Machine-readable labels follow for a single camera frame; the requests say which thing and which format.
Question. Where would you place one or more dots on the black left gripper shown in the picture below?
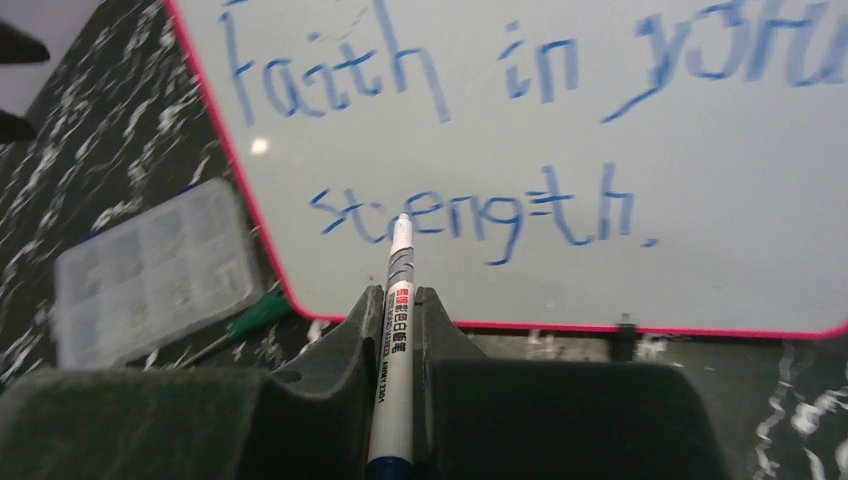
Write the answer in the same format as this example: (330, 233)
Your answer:
(19, 49)

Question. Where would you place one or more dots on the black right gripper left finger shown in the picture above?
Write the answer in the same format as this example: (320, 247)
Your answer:
(309, 419)

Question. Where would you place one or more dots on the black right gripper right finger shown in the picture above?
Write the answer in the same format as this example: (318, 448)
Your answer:
(480, 417)

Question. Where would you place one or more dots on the blue whiteboard marker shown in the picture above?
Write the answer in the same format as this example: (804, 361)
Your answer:
(390, 451)

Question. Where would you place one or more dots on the pink framed whiteboard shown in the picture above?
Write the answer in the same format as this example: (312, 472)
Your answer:
(681, 165)

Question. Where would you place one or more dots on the black whiteboard clip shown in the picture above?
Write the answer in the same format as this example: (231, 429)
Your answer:
(623, 343)

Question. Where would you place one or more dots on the clear plastic screw box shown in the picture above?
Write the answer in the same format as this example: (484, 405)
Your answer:
(154, 279)

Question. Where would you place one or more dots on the green handled screwdriver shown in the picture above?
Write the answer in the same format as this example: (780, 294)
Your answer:
(270, 308)

